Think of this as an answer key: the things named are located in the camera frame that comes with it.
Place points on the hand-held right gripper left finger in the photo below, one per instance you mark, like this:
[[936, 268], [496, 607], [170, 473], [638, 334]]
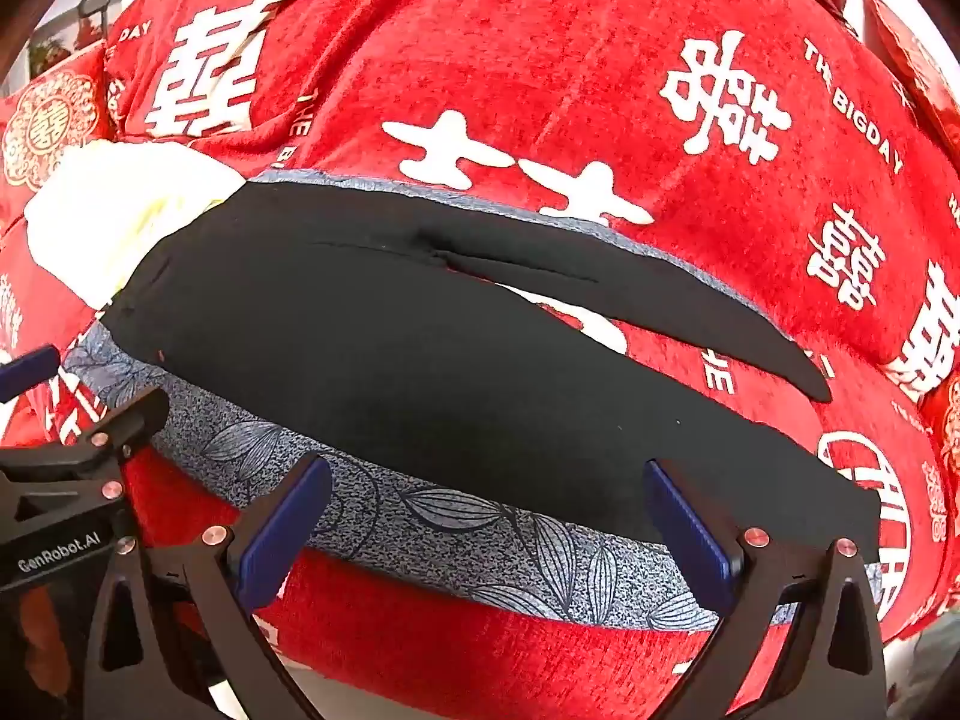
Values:
[[289, 525]]

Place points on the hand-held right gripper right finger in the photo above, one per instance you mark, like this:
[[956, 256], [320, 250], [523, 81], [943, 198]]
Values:
[[694, 532]]

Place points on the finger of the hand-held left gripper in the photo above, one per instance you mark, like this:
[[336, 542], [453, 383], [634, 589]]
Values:
[[30, 371], [127, 416]]

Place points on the black pants with floral lining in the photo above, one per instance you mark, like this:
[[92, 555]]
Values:
[[375, 352]]

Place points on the white cloth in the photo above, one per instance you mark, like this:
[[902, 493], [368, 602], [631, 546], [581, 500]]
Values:
[[112, 202]]

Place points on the red patterned cushion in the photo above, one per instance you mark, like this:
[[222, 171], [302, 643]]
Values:
[[946, 420], [52, 120]]

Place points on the red printed blanket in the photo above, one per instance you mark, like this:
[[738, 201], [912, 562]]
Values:
[[525, 52]]

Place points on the red gift box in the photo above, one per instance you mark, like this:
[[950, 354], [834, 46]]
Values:
[[915, 67]]

